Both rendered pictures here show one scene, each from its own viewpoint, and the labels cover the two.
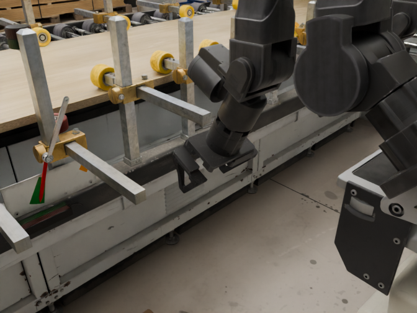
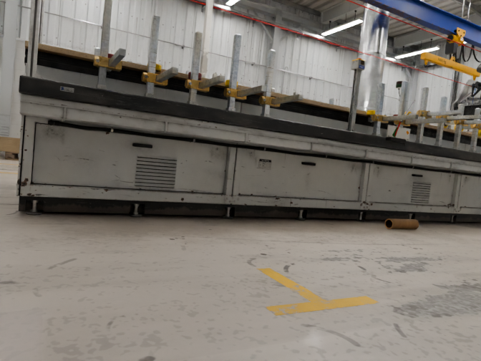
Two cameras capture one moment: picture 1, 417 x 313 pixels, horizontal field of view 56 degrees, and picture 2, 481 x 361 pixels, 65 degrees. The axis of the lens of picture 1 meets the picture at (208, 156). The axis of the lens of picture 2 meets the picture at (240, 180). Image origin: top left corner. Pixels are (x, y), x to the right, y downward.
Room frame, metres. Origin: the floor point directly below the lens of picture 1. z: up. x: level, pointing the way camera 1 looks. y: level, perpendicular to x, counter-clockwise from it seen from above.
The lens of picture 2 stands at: (-2.32, 0.73, 0.41)
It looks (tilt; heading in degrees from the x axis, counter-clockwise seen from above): 3 degrees down; 17
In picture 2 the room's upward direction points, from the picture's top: 6 degrees clockwise
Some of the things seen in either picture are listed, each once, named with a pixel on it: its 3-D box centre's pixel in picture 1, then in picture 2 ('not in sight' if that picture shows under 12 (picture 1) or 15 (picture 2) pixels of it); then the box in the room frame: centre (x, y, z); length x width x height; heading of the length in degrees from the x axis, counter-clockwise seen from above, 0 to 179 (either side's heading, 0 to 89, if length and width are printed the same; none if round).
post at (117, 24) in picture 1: (125, 98); (421, 116); (1.12, 0.25, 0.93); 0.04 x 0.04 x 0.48; 45
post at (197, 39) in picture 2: not in sight; (194, 74); (-0.29, 1.68, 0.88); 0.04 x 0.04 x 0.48; 45
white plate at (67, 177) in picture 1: (53, 185); (399, 132); (0.90, 0.43, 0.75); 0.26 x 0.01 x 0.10; 135
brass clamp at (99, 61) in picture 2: not in sight; (107, 63); (-0.62, 2.02, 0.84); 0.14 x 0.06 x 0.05; 135
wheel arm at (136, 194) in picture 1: (91, 163); (418, 122); (0.87, 0.31, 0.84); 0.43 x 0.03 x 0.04; 45
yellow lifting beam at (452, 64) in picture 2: not in sight; (452, 64); (5.85, -0.82, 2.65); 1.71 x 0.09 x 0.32; 135
